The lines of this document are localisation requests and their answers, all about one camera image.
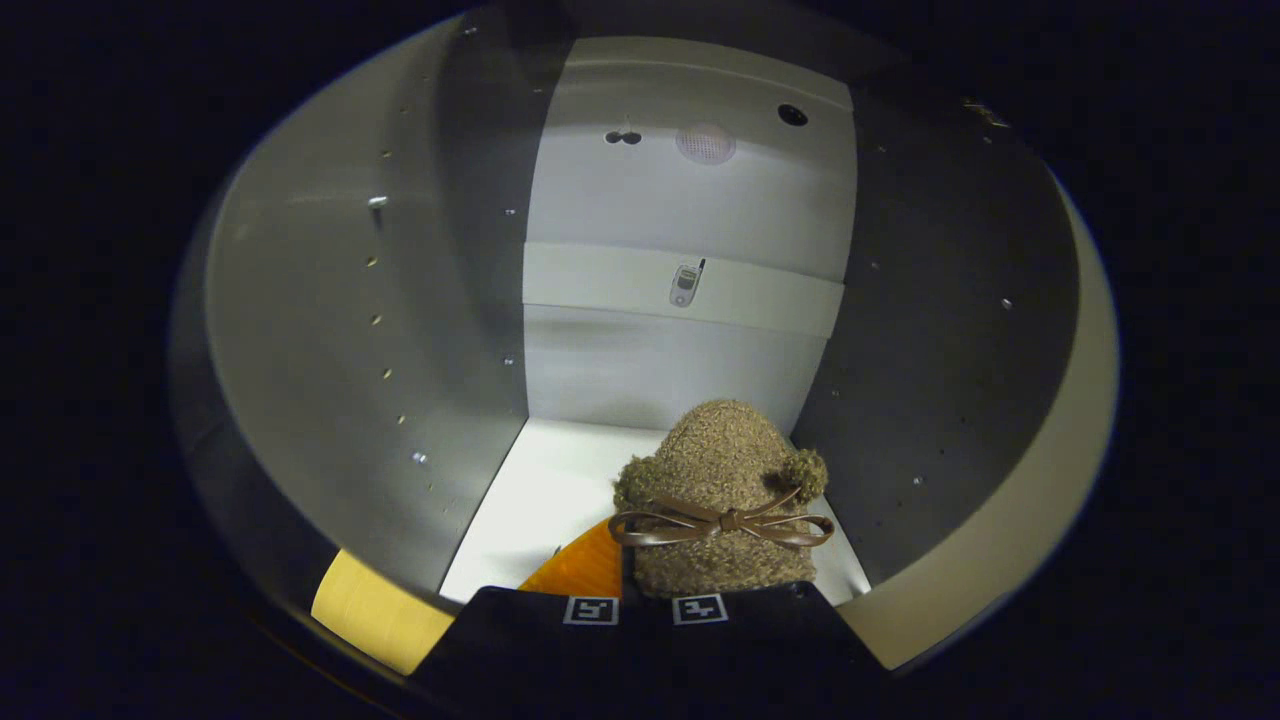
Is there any grey shoe cabinet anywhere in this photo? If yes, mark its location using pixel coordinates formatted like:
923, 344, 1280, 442
170, 5, 1086, 621

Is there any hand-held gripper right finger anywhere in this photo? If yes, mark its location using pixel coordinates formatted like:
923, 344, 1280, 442
640, 580, 893, 713

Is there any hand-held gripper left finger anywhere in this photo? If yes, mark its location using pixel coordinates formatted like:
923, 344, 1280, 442
408, 518, 641, 716

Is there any brown fuzzy shoe with bow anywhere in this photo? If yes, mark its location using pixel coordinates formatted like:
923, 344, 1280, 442
608, 400, 836, 599

